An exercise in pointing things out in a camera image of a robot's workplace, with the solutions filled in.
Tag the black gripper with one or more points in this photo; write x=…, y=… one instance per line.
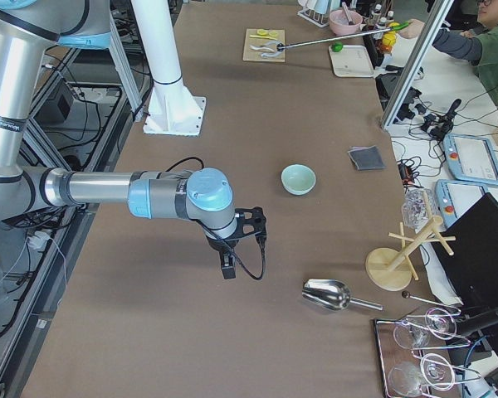
x=218, y=243

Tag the light green ceramic bowl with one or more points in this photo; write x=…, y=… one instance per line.
x=298, y=179

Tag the white ceramic spoon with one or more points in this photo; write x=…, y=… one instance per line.
x=265, y=51

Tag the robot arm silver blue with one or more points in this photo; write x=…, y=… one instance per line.
x=27, y=30

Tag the pink bowl with ice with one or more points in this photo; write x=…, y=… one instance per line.
x=339, y=23

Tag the metal scoop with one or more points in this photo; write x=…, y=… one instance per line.
x=334, y=295

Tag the wooden mug tree stand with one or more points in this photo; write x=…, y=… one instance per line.
x=393, y=270

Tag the grey folded cloth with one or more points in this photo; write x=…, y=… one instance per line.
x=366, y=158

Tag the clear glass crystal cup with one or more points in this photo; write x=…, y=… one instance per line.
x=418, y=207

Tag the bamboo cutting board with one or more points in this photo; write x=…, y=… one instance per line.
x=260, y=45

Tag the long metal reacher grabber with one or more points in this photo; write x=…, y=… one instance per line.
x=282, y=47

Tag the yellow plastic knife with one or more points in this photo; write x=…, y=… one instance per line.
x=255, y=36

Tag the blue teach pendant near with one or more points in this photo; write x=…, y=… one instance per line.
x=455, y=198

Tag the blue teach pendant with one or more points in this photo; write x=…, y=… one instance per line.
x=471, y=158
x=455, y=198

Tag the cream plastic tray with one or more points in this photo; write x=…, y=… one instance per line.
x=352, y=61

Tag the green lime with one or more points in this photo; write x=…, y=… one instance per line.
x=337, y=46

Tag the black monitor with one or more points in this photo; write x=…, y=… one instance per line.
x=472, y=269

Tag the blue teach pendant far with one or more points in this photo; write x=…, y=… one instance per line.
x=471, y=158

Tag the person in green jacket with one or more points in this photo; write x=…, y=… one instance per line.
x=480, y=49

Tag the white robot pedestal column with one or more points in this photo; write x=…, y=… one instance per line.
x=172, y=110

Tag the wire rack with wine glasses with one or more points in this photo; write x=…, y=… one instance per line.
x=413, y=354

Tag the aluminium frame post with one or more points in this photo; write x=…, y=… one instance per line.
x=440, y=9

